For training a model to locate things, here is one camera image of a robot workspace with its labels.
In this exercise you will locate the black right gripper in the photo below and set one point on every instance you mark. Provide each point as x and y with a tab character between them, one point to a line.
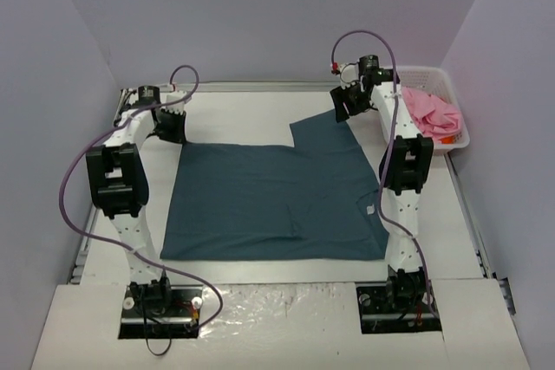
345	100

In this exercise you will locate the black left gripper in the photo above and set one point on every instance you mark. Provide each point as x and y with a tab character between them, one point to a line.
172	126

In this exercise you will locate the teal blue t-shirt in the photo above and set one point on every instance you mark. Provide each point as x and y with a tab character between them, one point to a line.
315	199

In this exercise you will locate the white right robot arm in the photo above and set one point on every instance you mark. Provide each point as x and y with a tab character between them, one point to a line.
403	171

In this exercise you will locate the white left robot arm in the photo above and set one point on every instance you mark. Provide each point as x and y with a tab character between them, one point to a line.
119	187

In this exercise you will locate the pink t-shirt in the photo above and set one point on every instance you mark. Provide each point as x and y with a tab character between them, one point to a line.
434	117

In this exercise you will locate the white plastic basket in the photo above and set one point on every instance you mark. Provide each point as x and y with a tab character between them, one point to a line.
435	81

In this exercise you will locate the orange garment in basket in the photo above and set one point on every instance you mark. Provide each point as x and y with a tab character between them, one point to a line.
447	140

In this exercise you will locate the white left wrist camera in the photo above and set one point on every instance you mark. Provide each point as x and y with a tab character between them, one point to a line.
175	100

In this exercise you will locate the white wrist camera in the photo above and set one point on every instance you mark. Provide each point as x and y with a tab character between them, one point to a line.
347	73
175	100

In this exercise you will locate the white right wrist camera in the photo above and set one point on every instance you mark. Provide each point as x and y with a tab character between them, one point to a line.
347	73

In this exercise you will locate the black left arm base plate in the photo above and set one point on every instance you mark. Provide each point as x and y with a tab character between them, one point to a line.
179	320

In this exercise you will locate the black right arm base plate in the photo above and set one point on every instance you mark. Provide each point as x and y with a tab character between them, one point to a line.
378	315

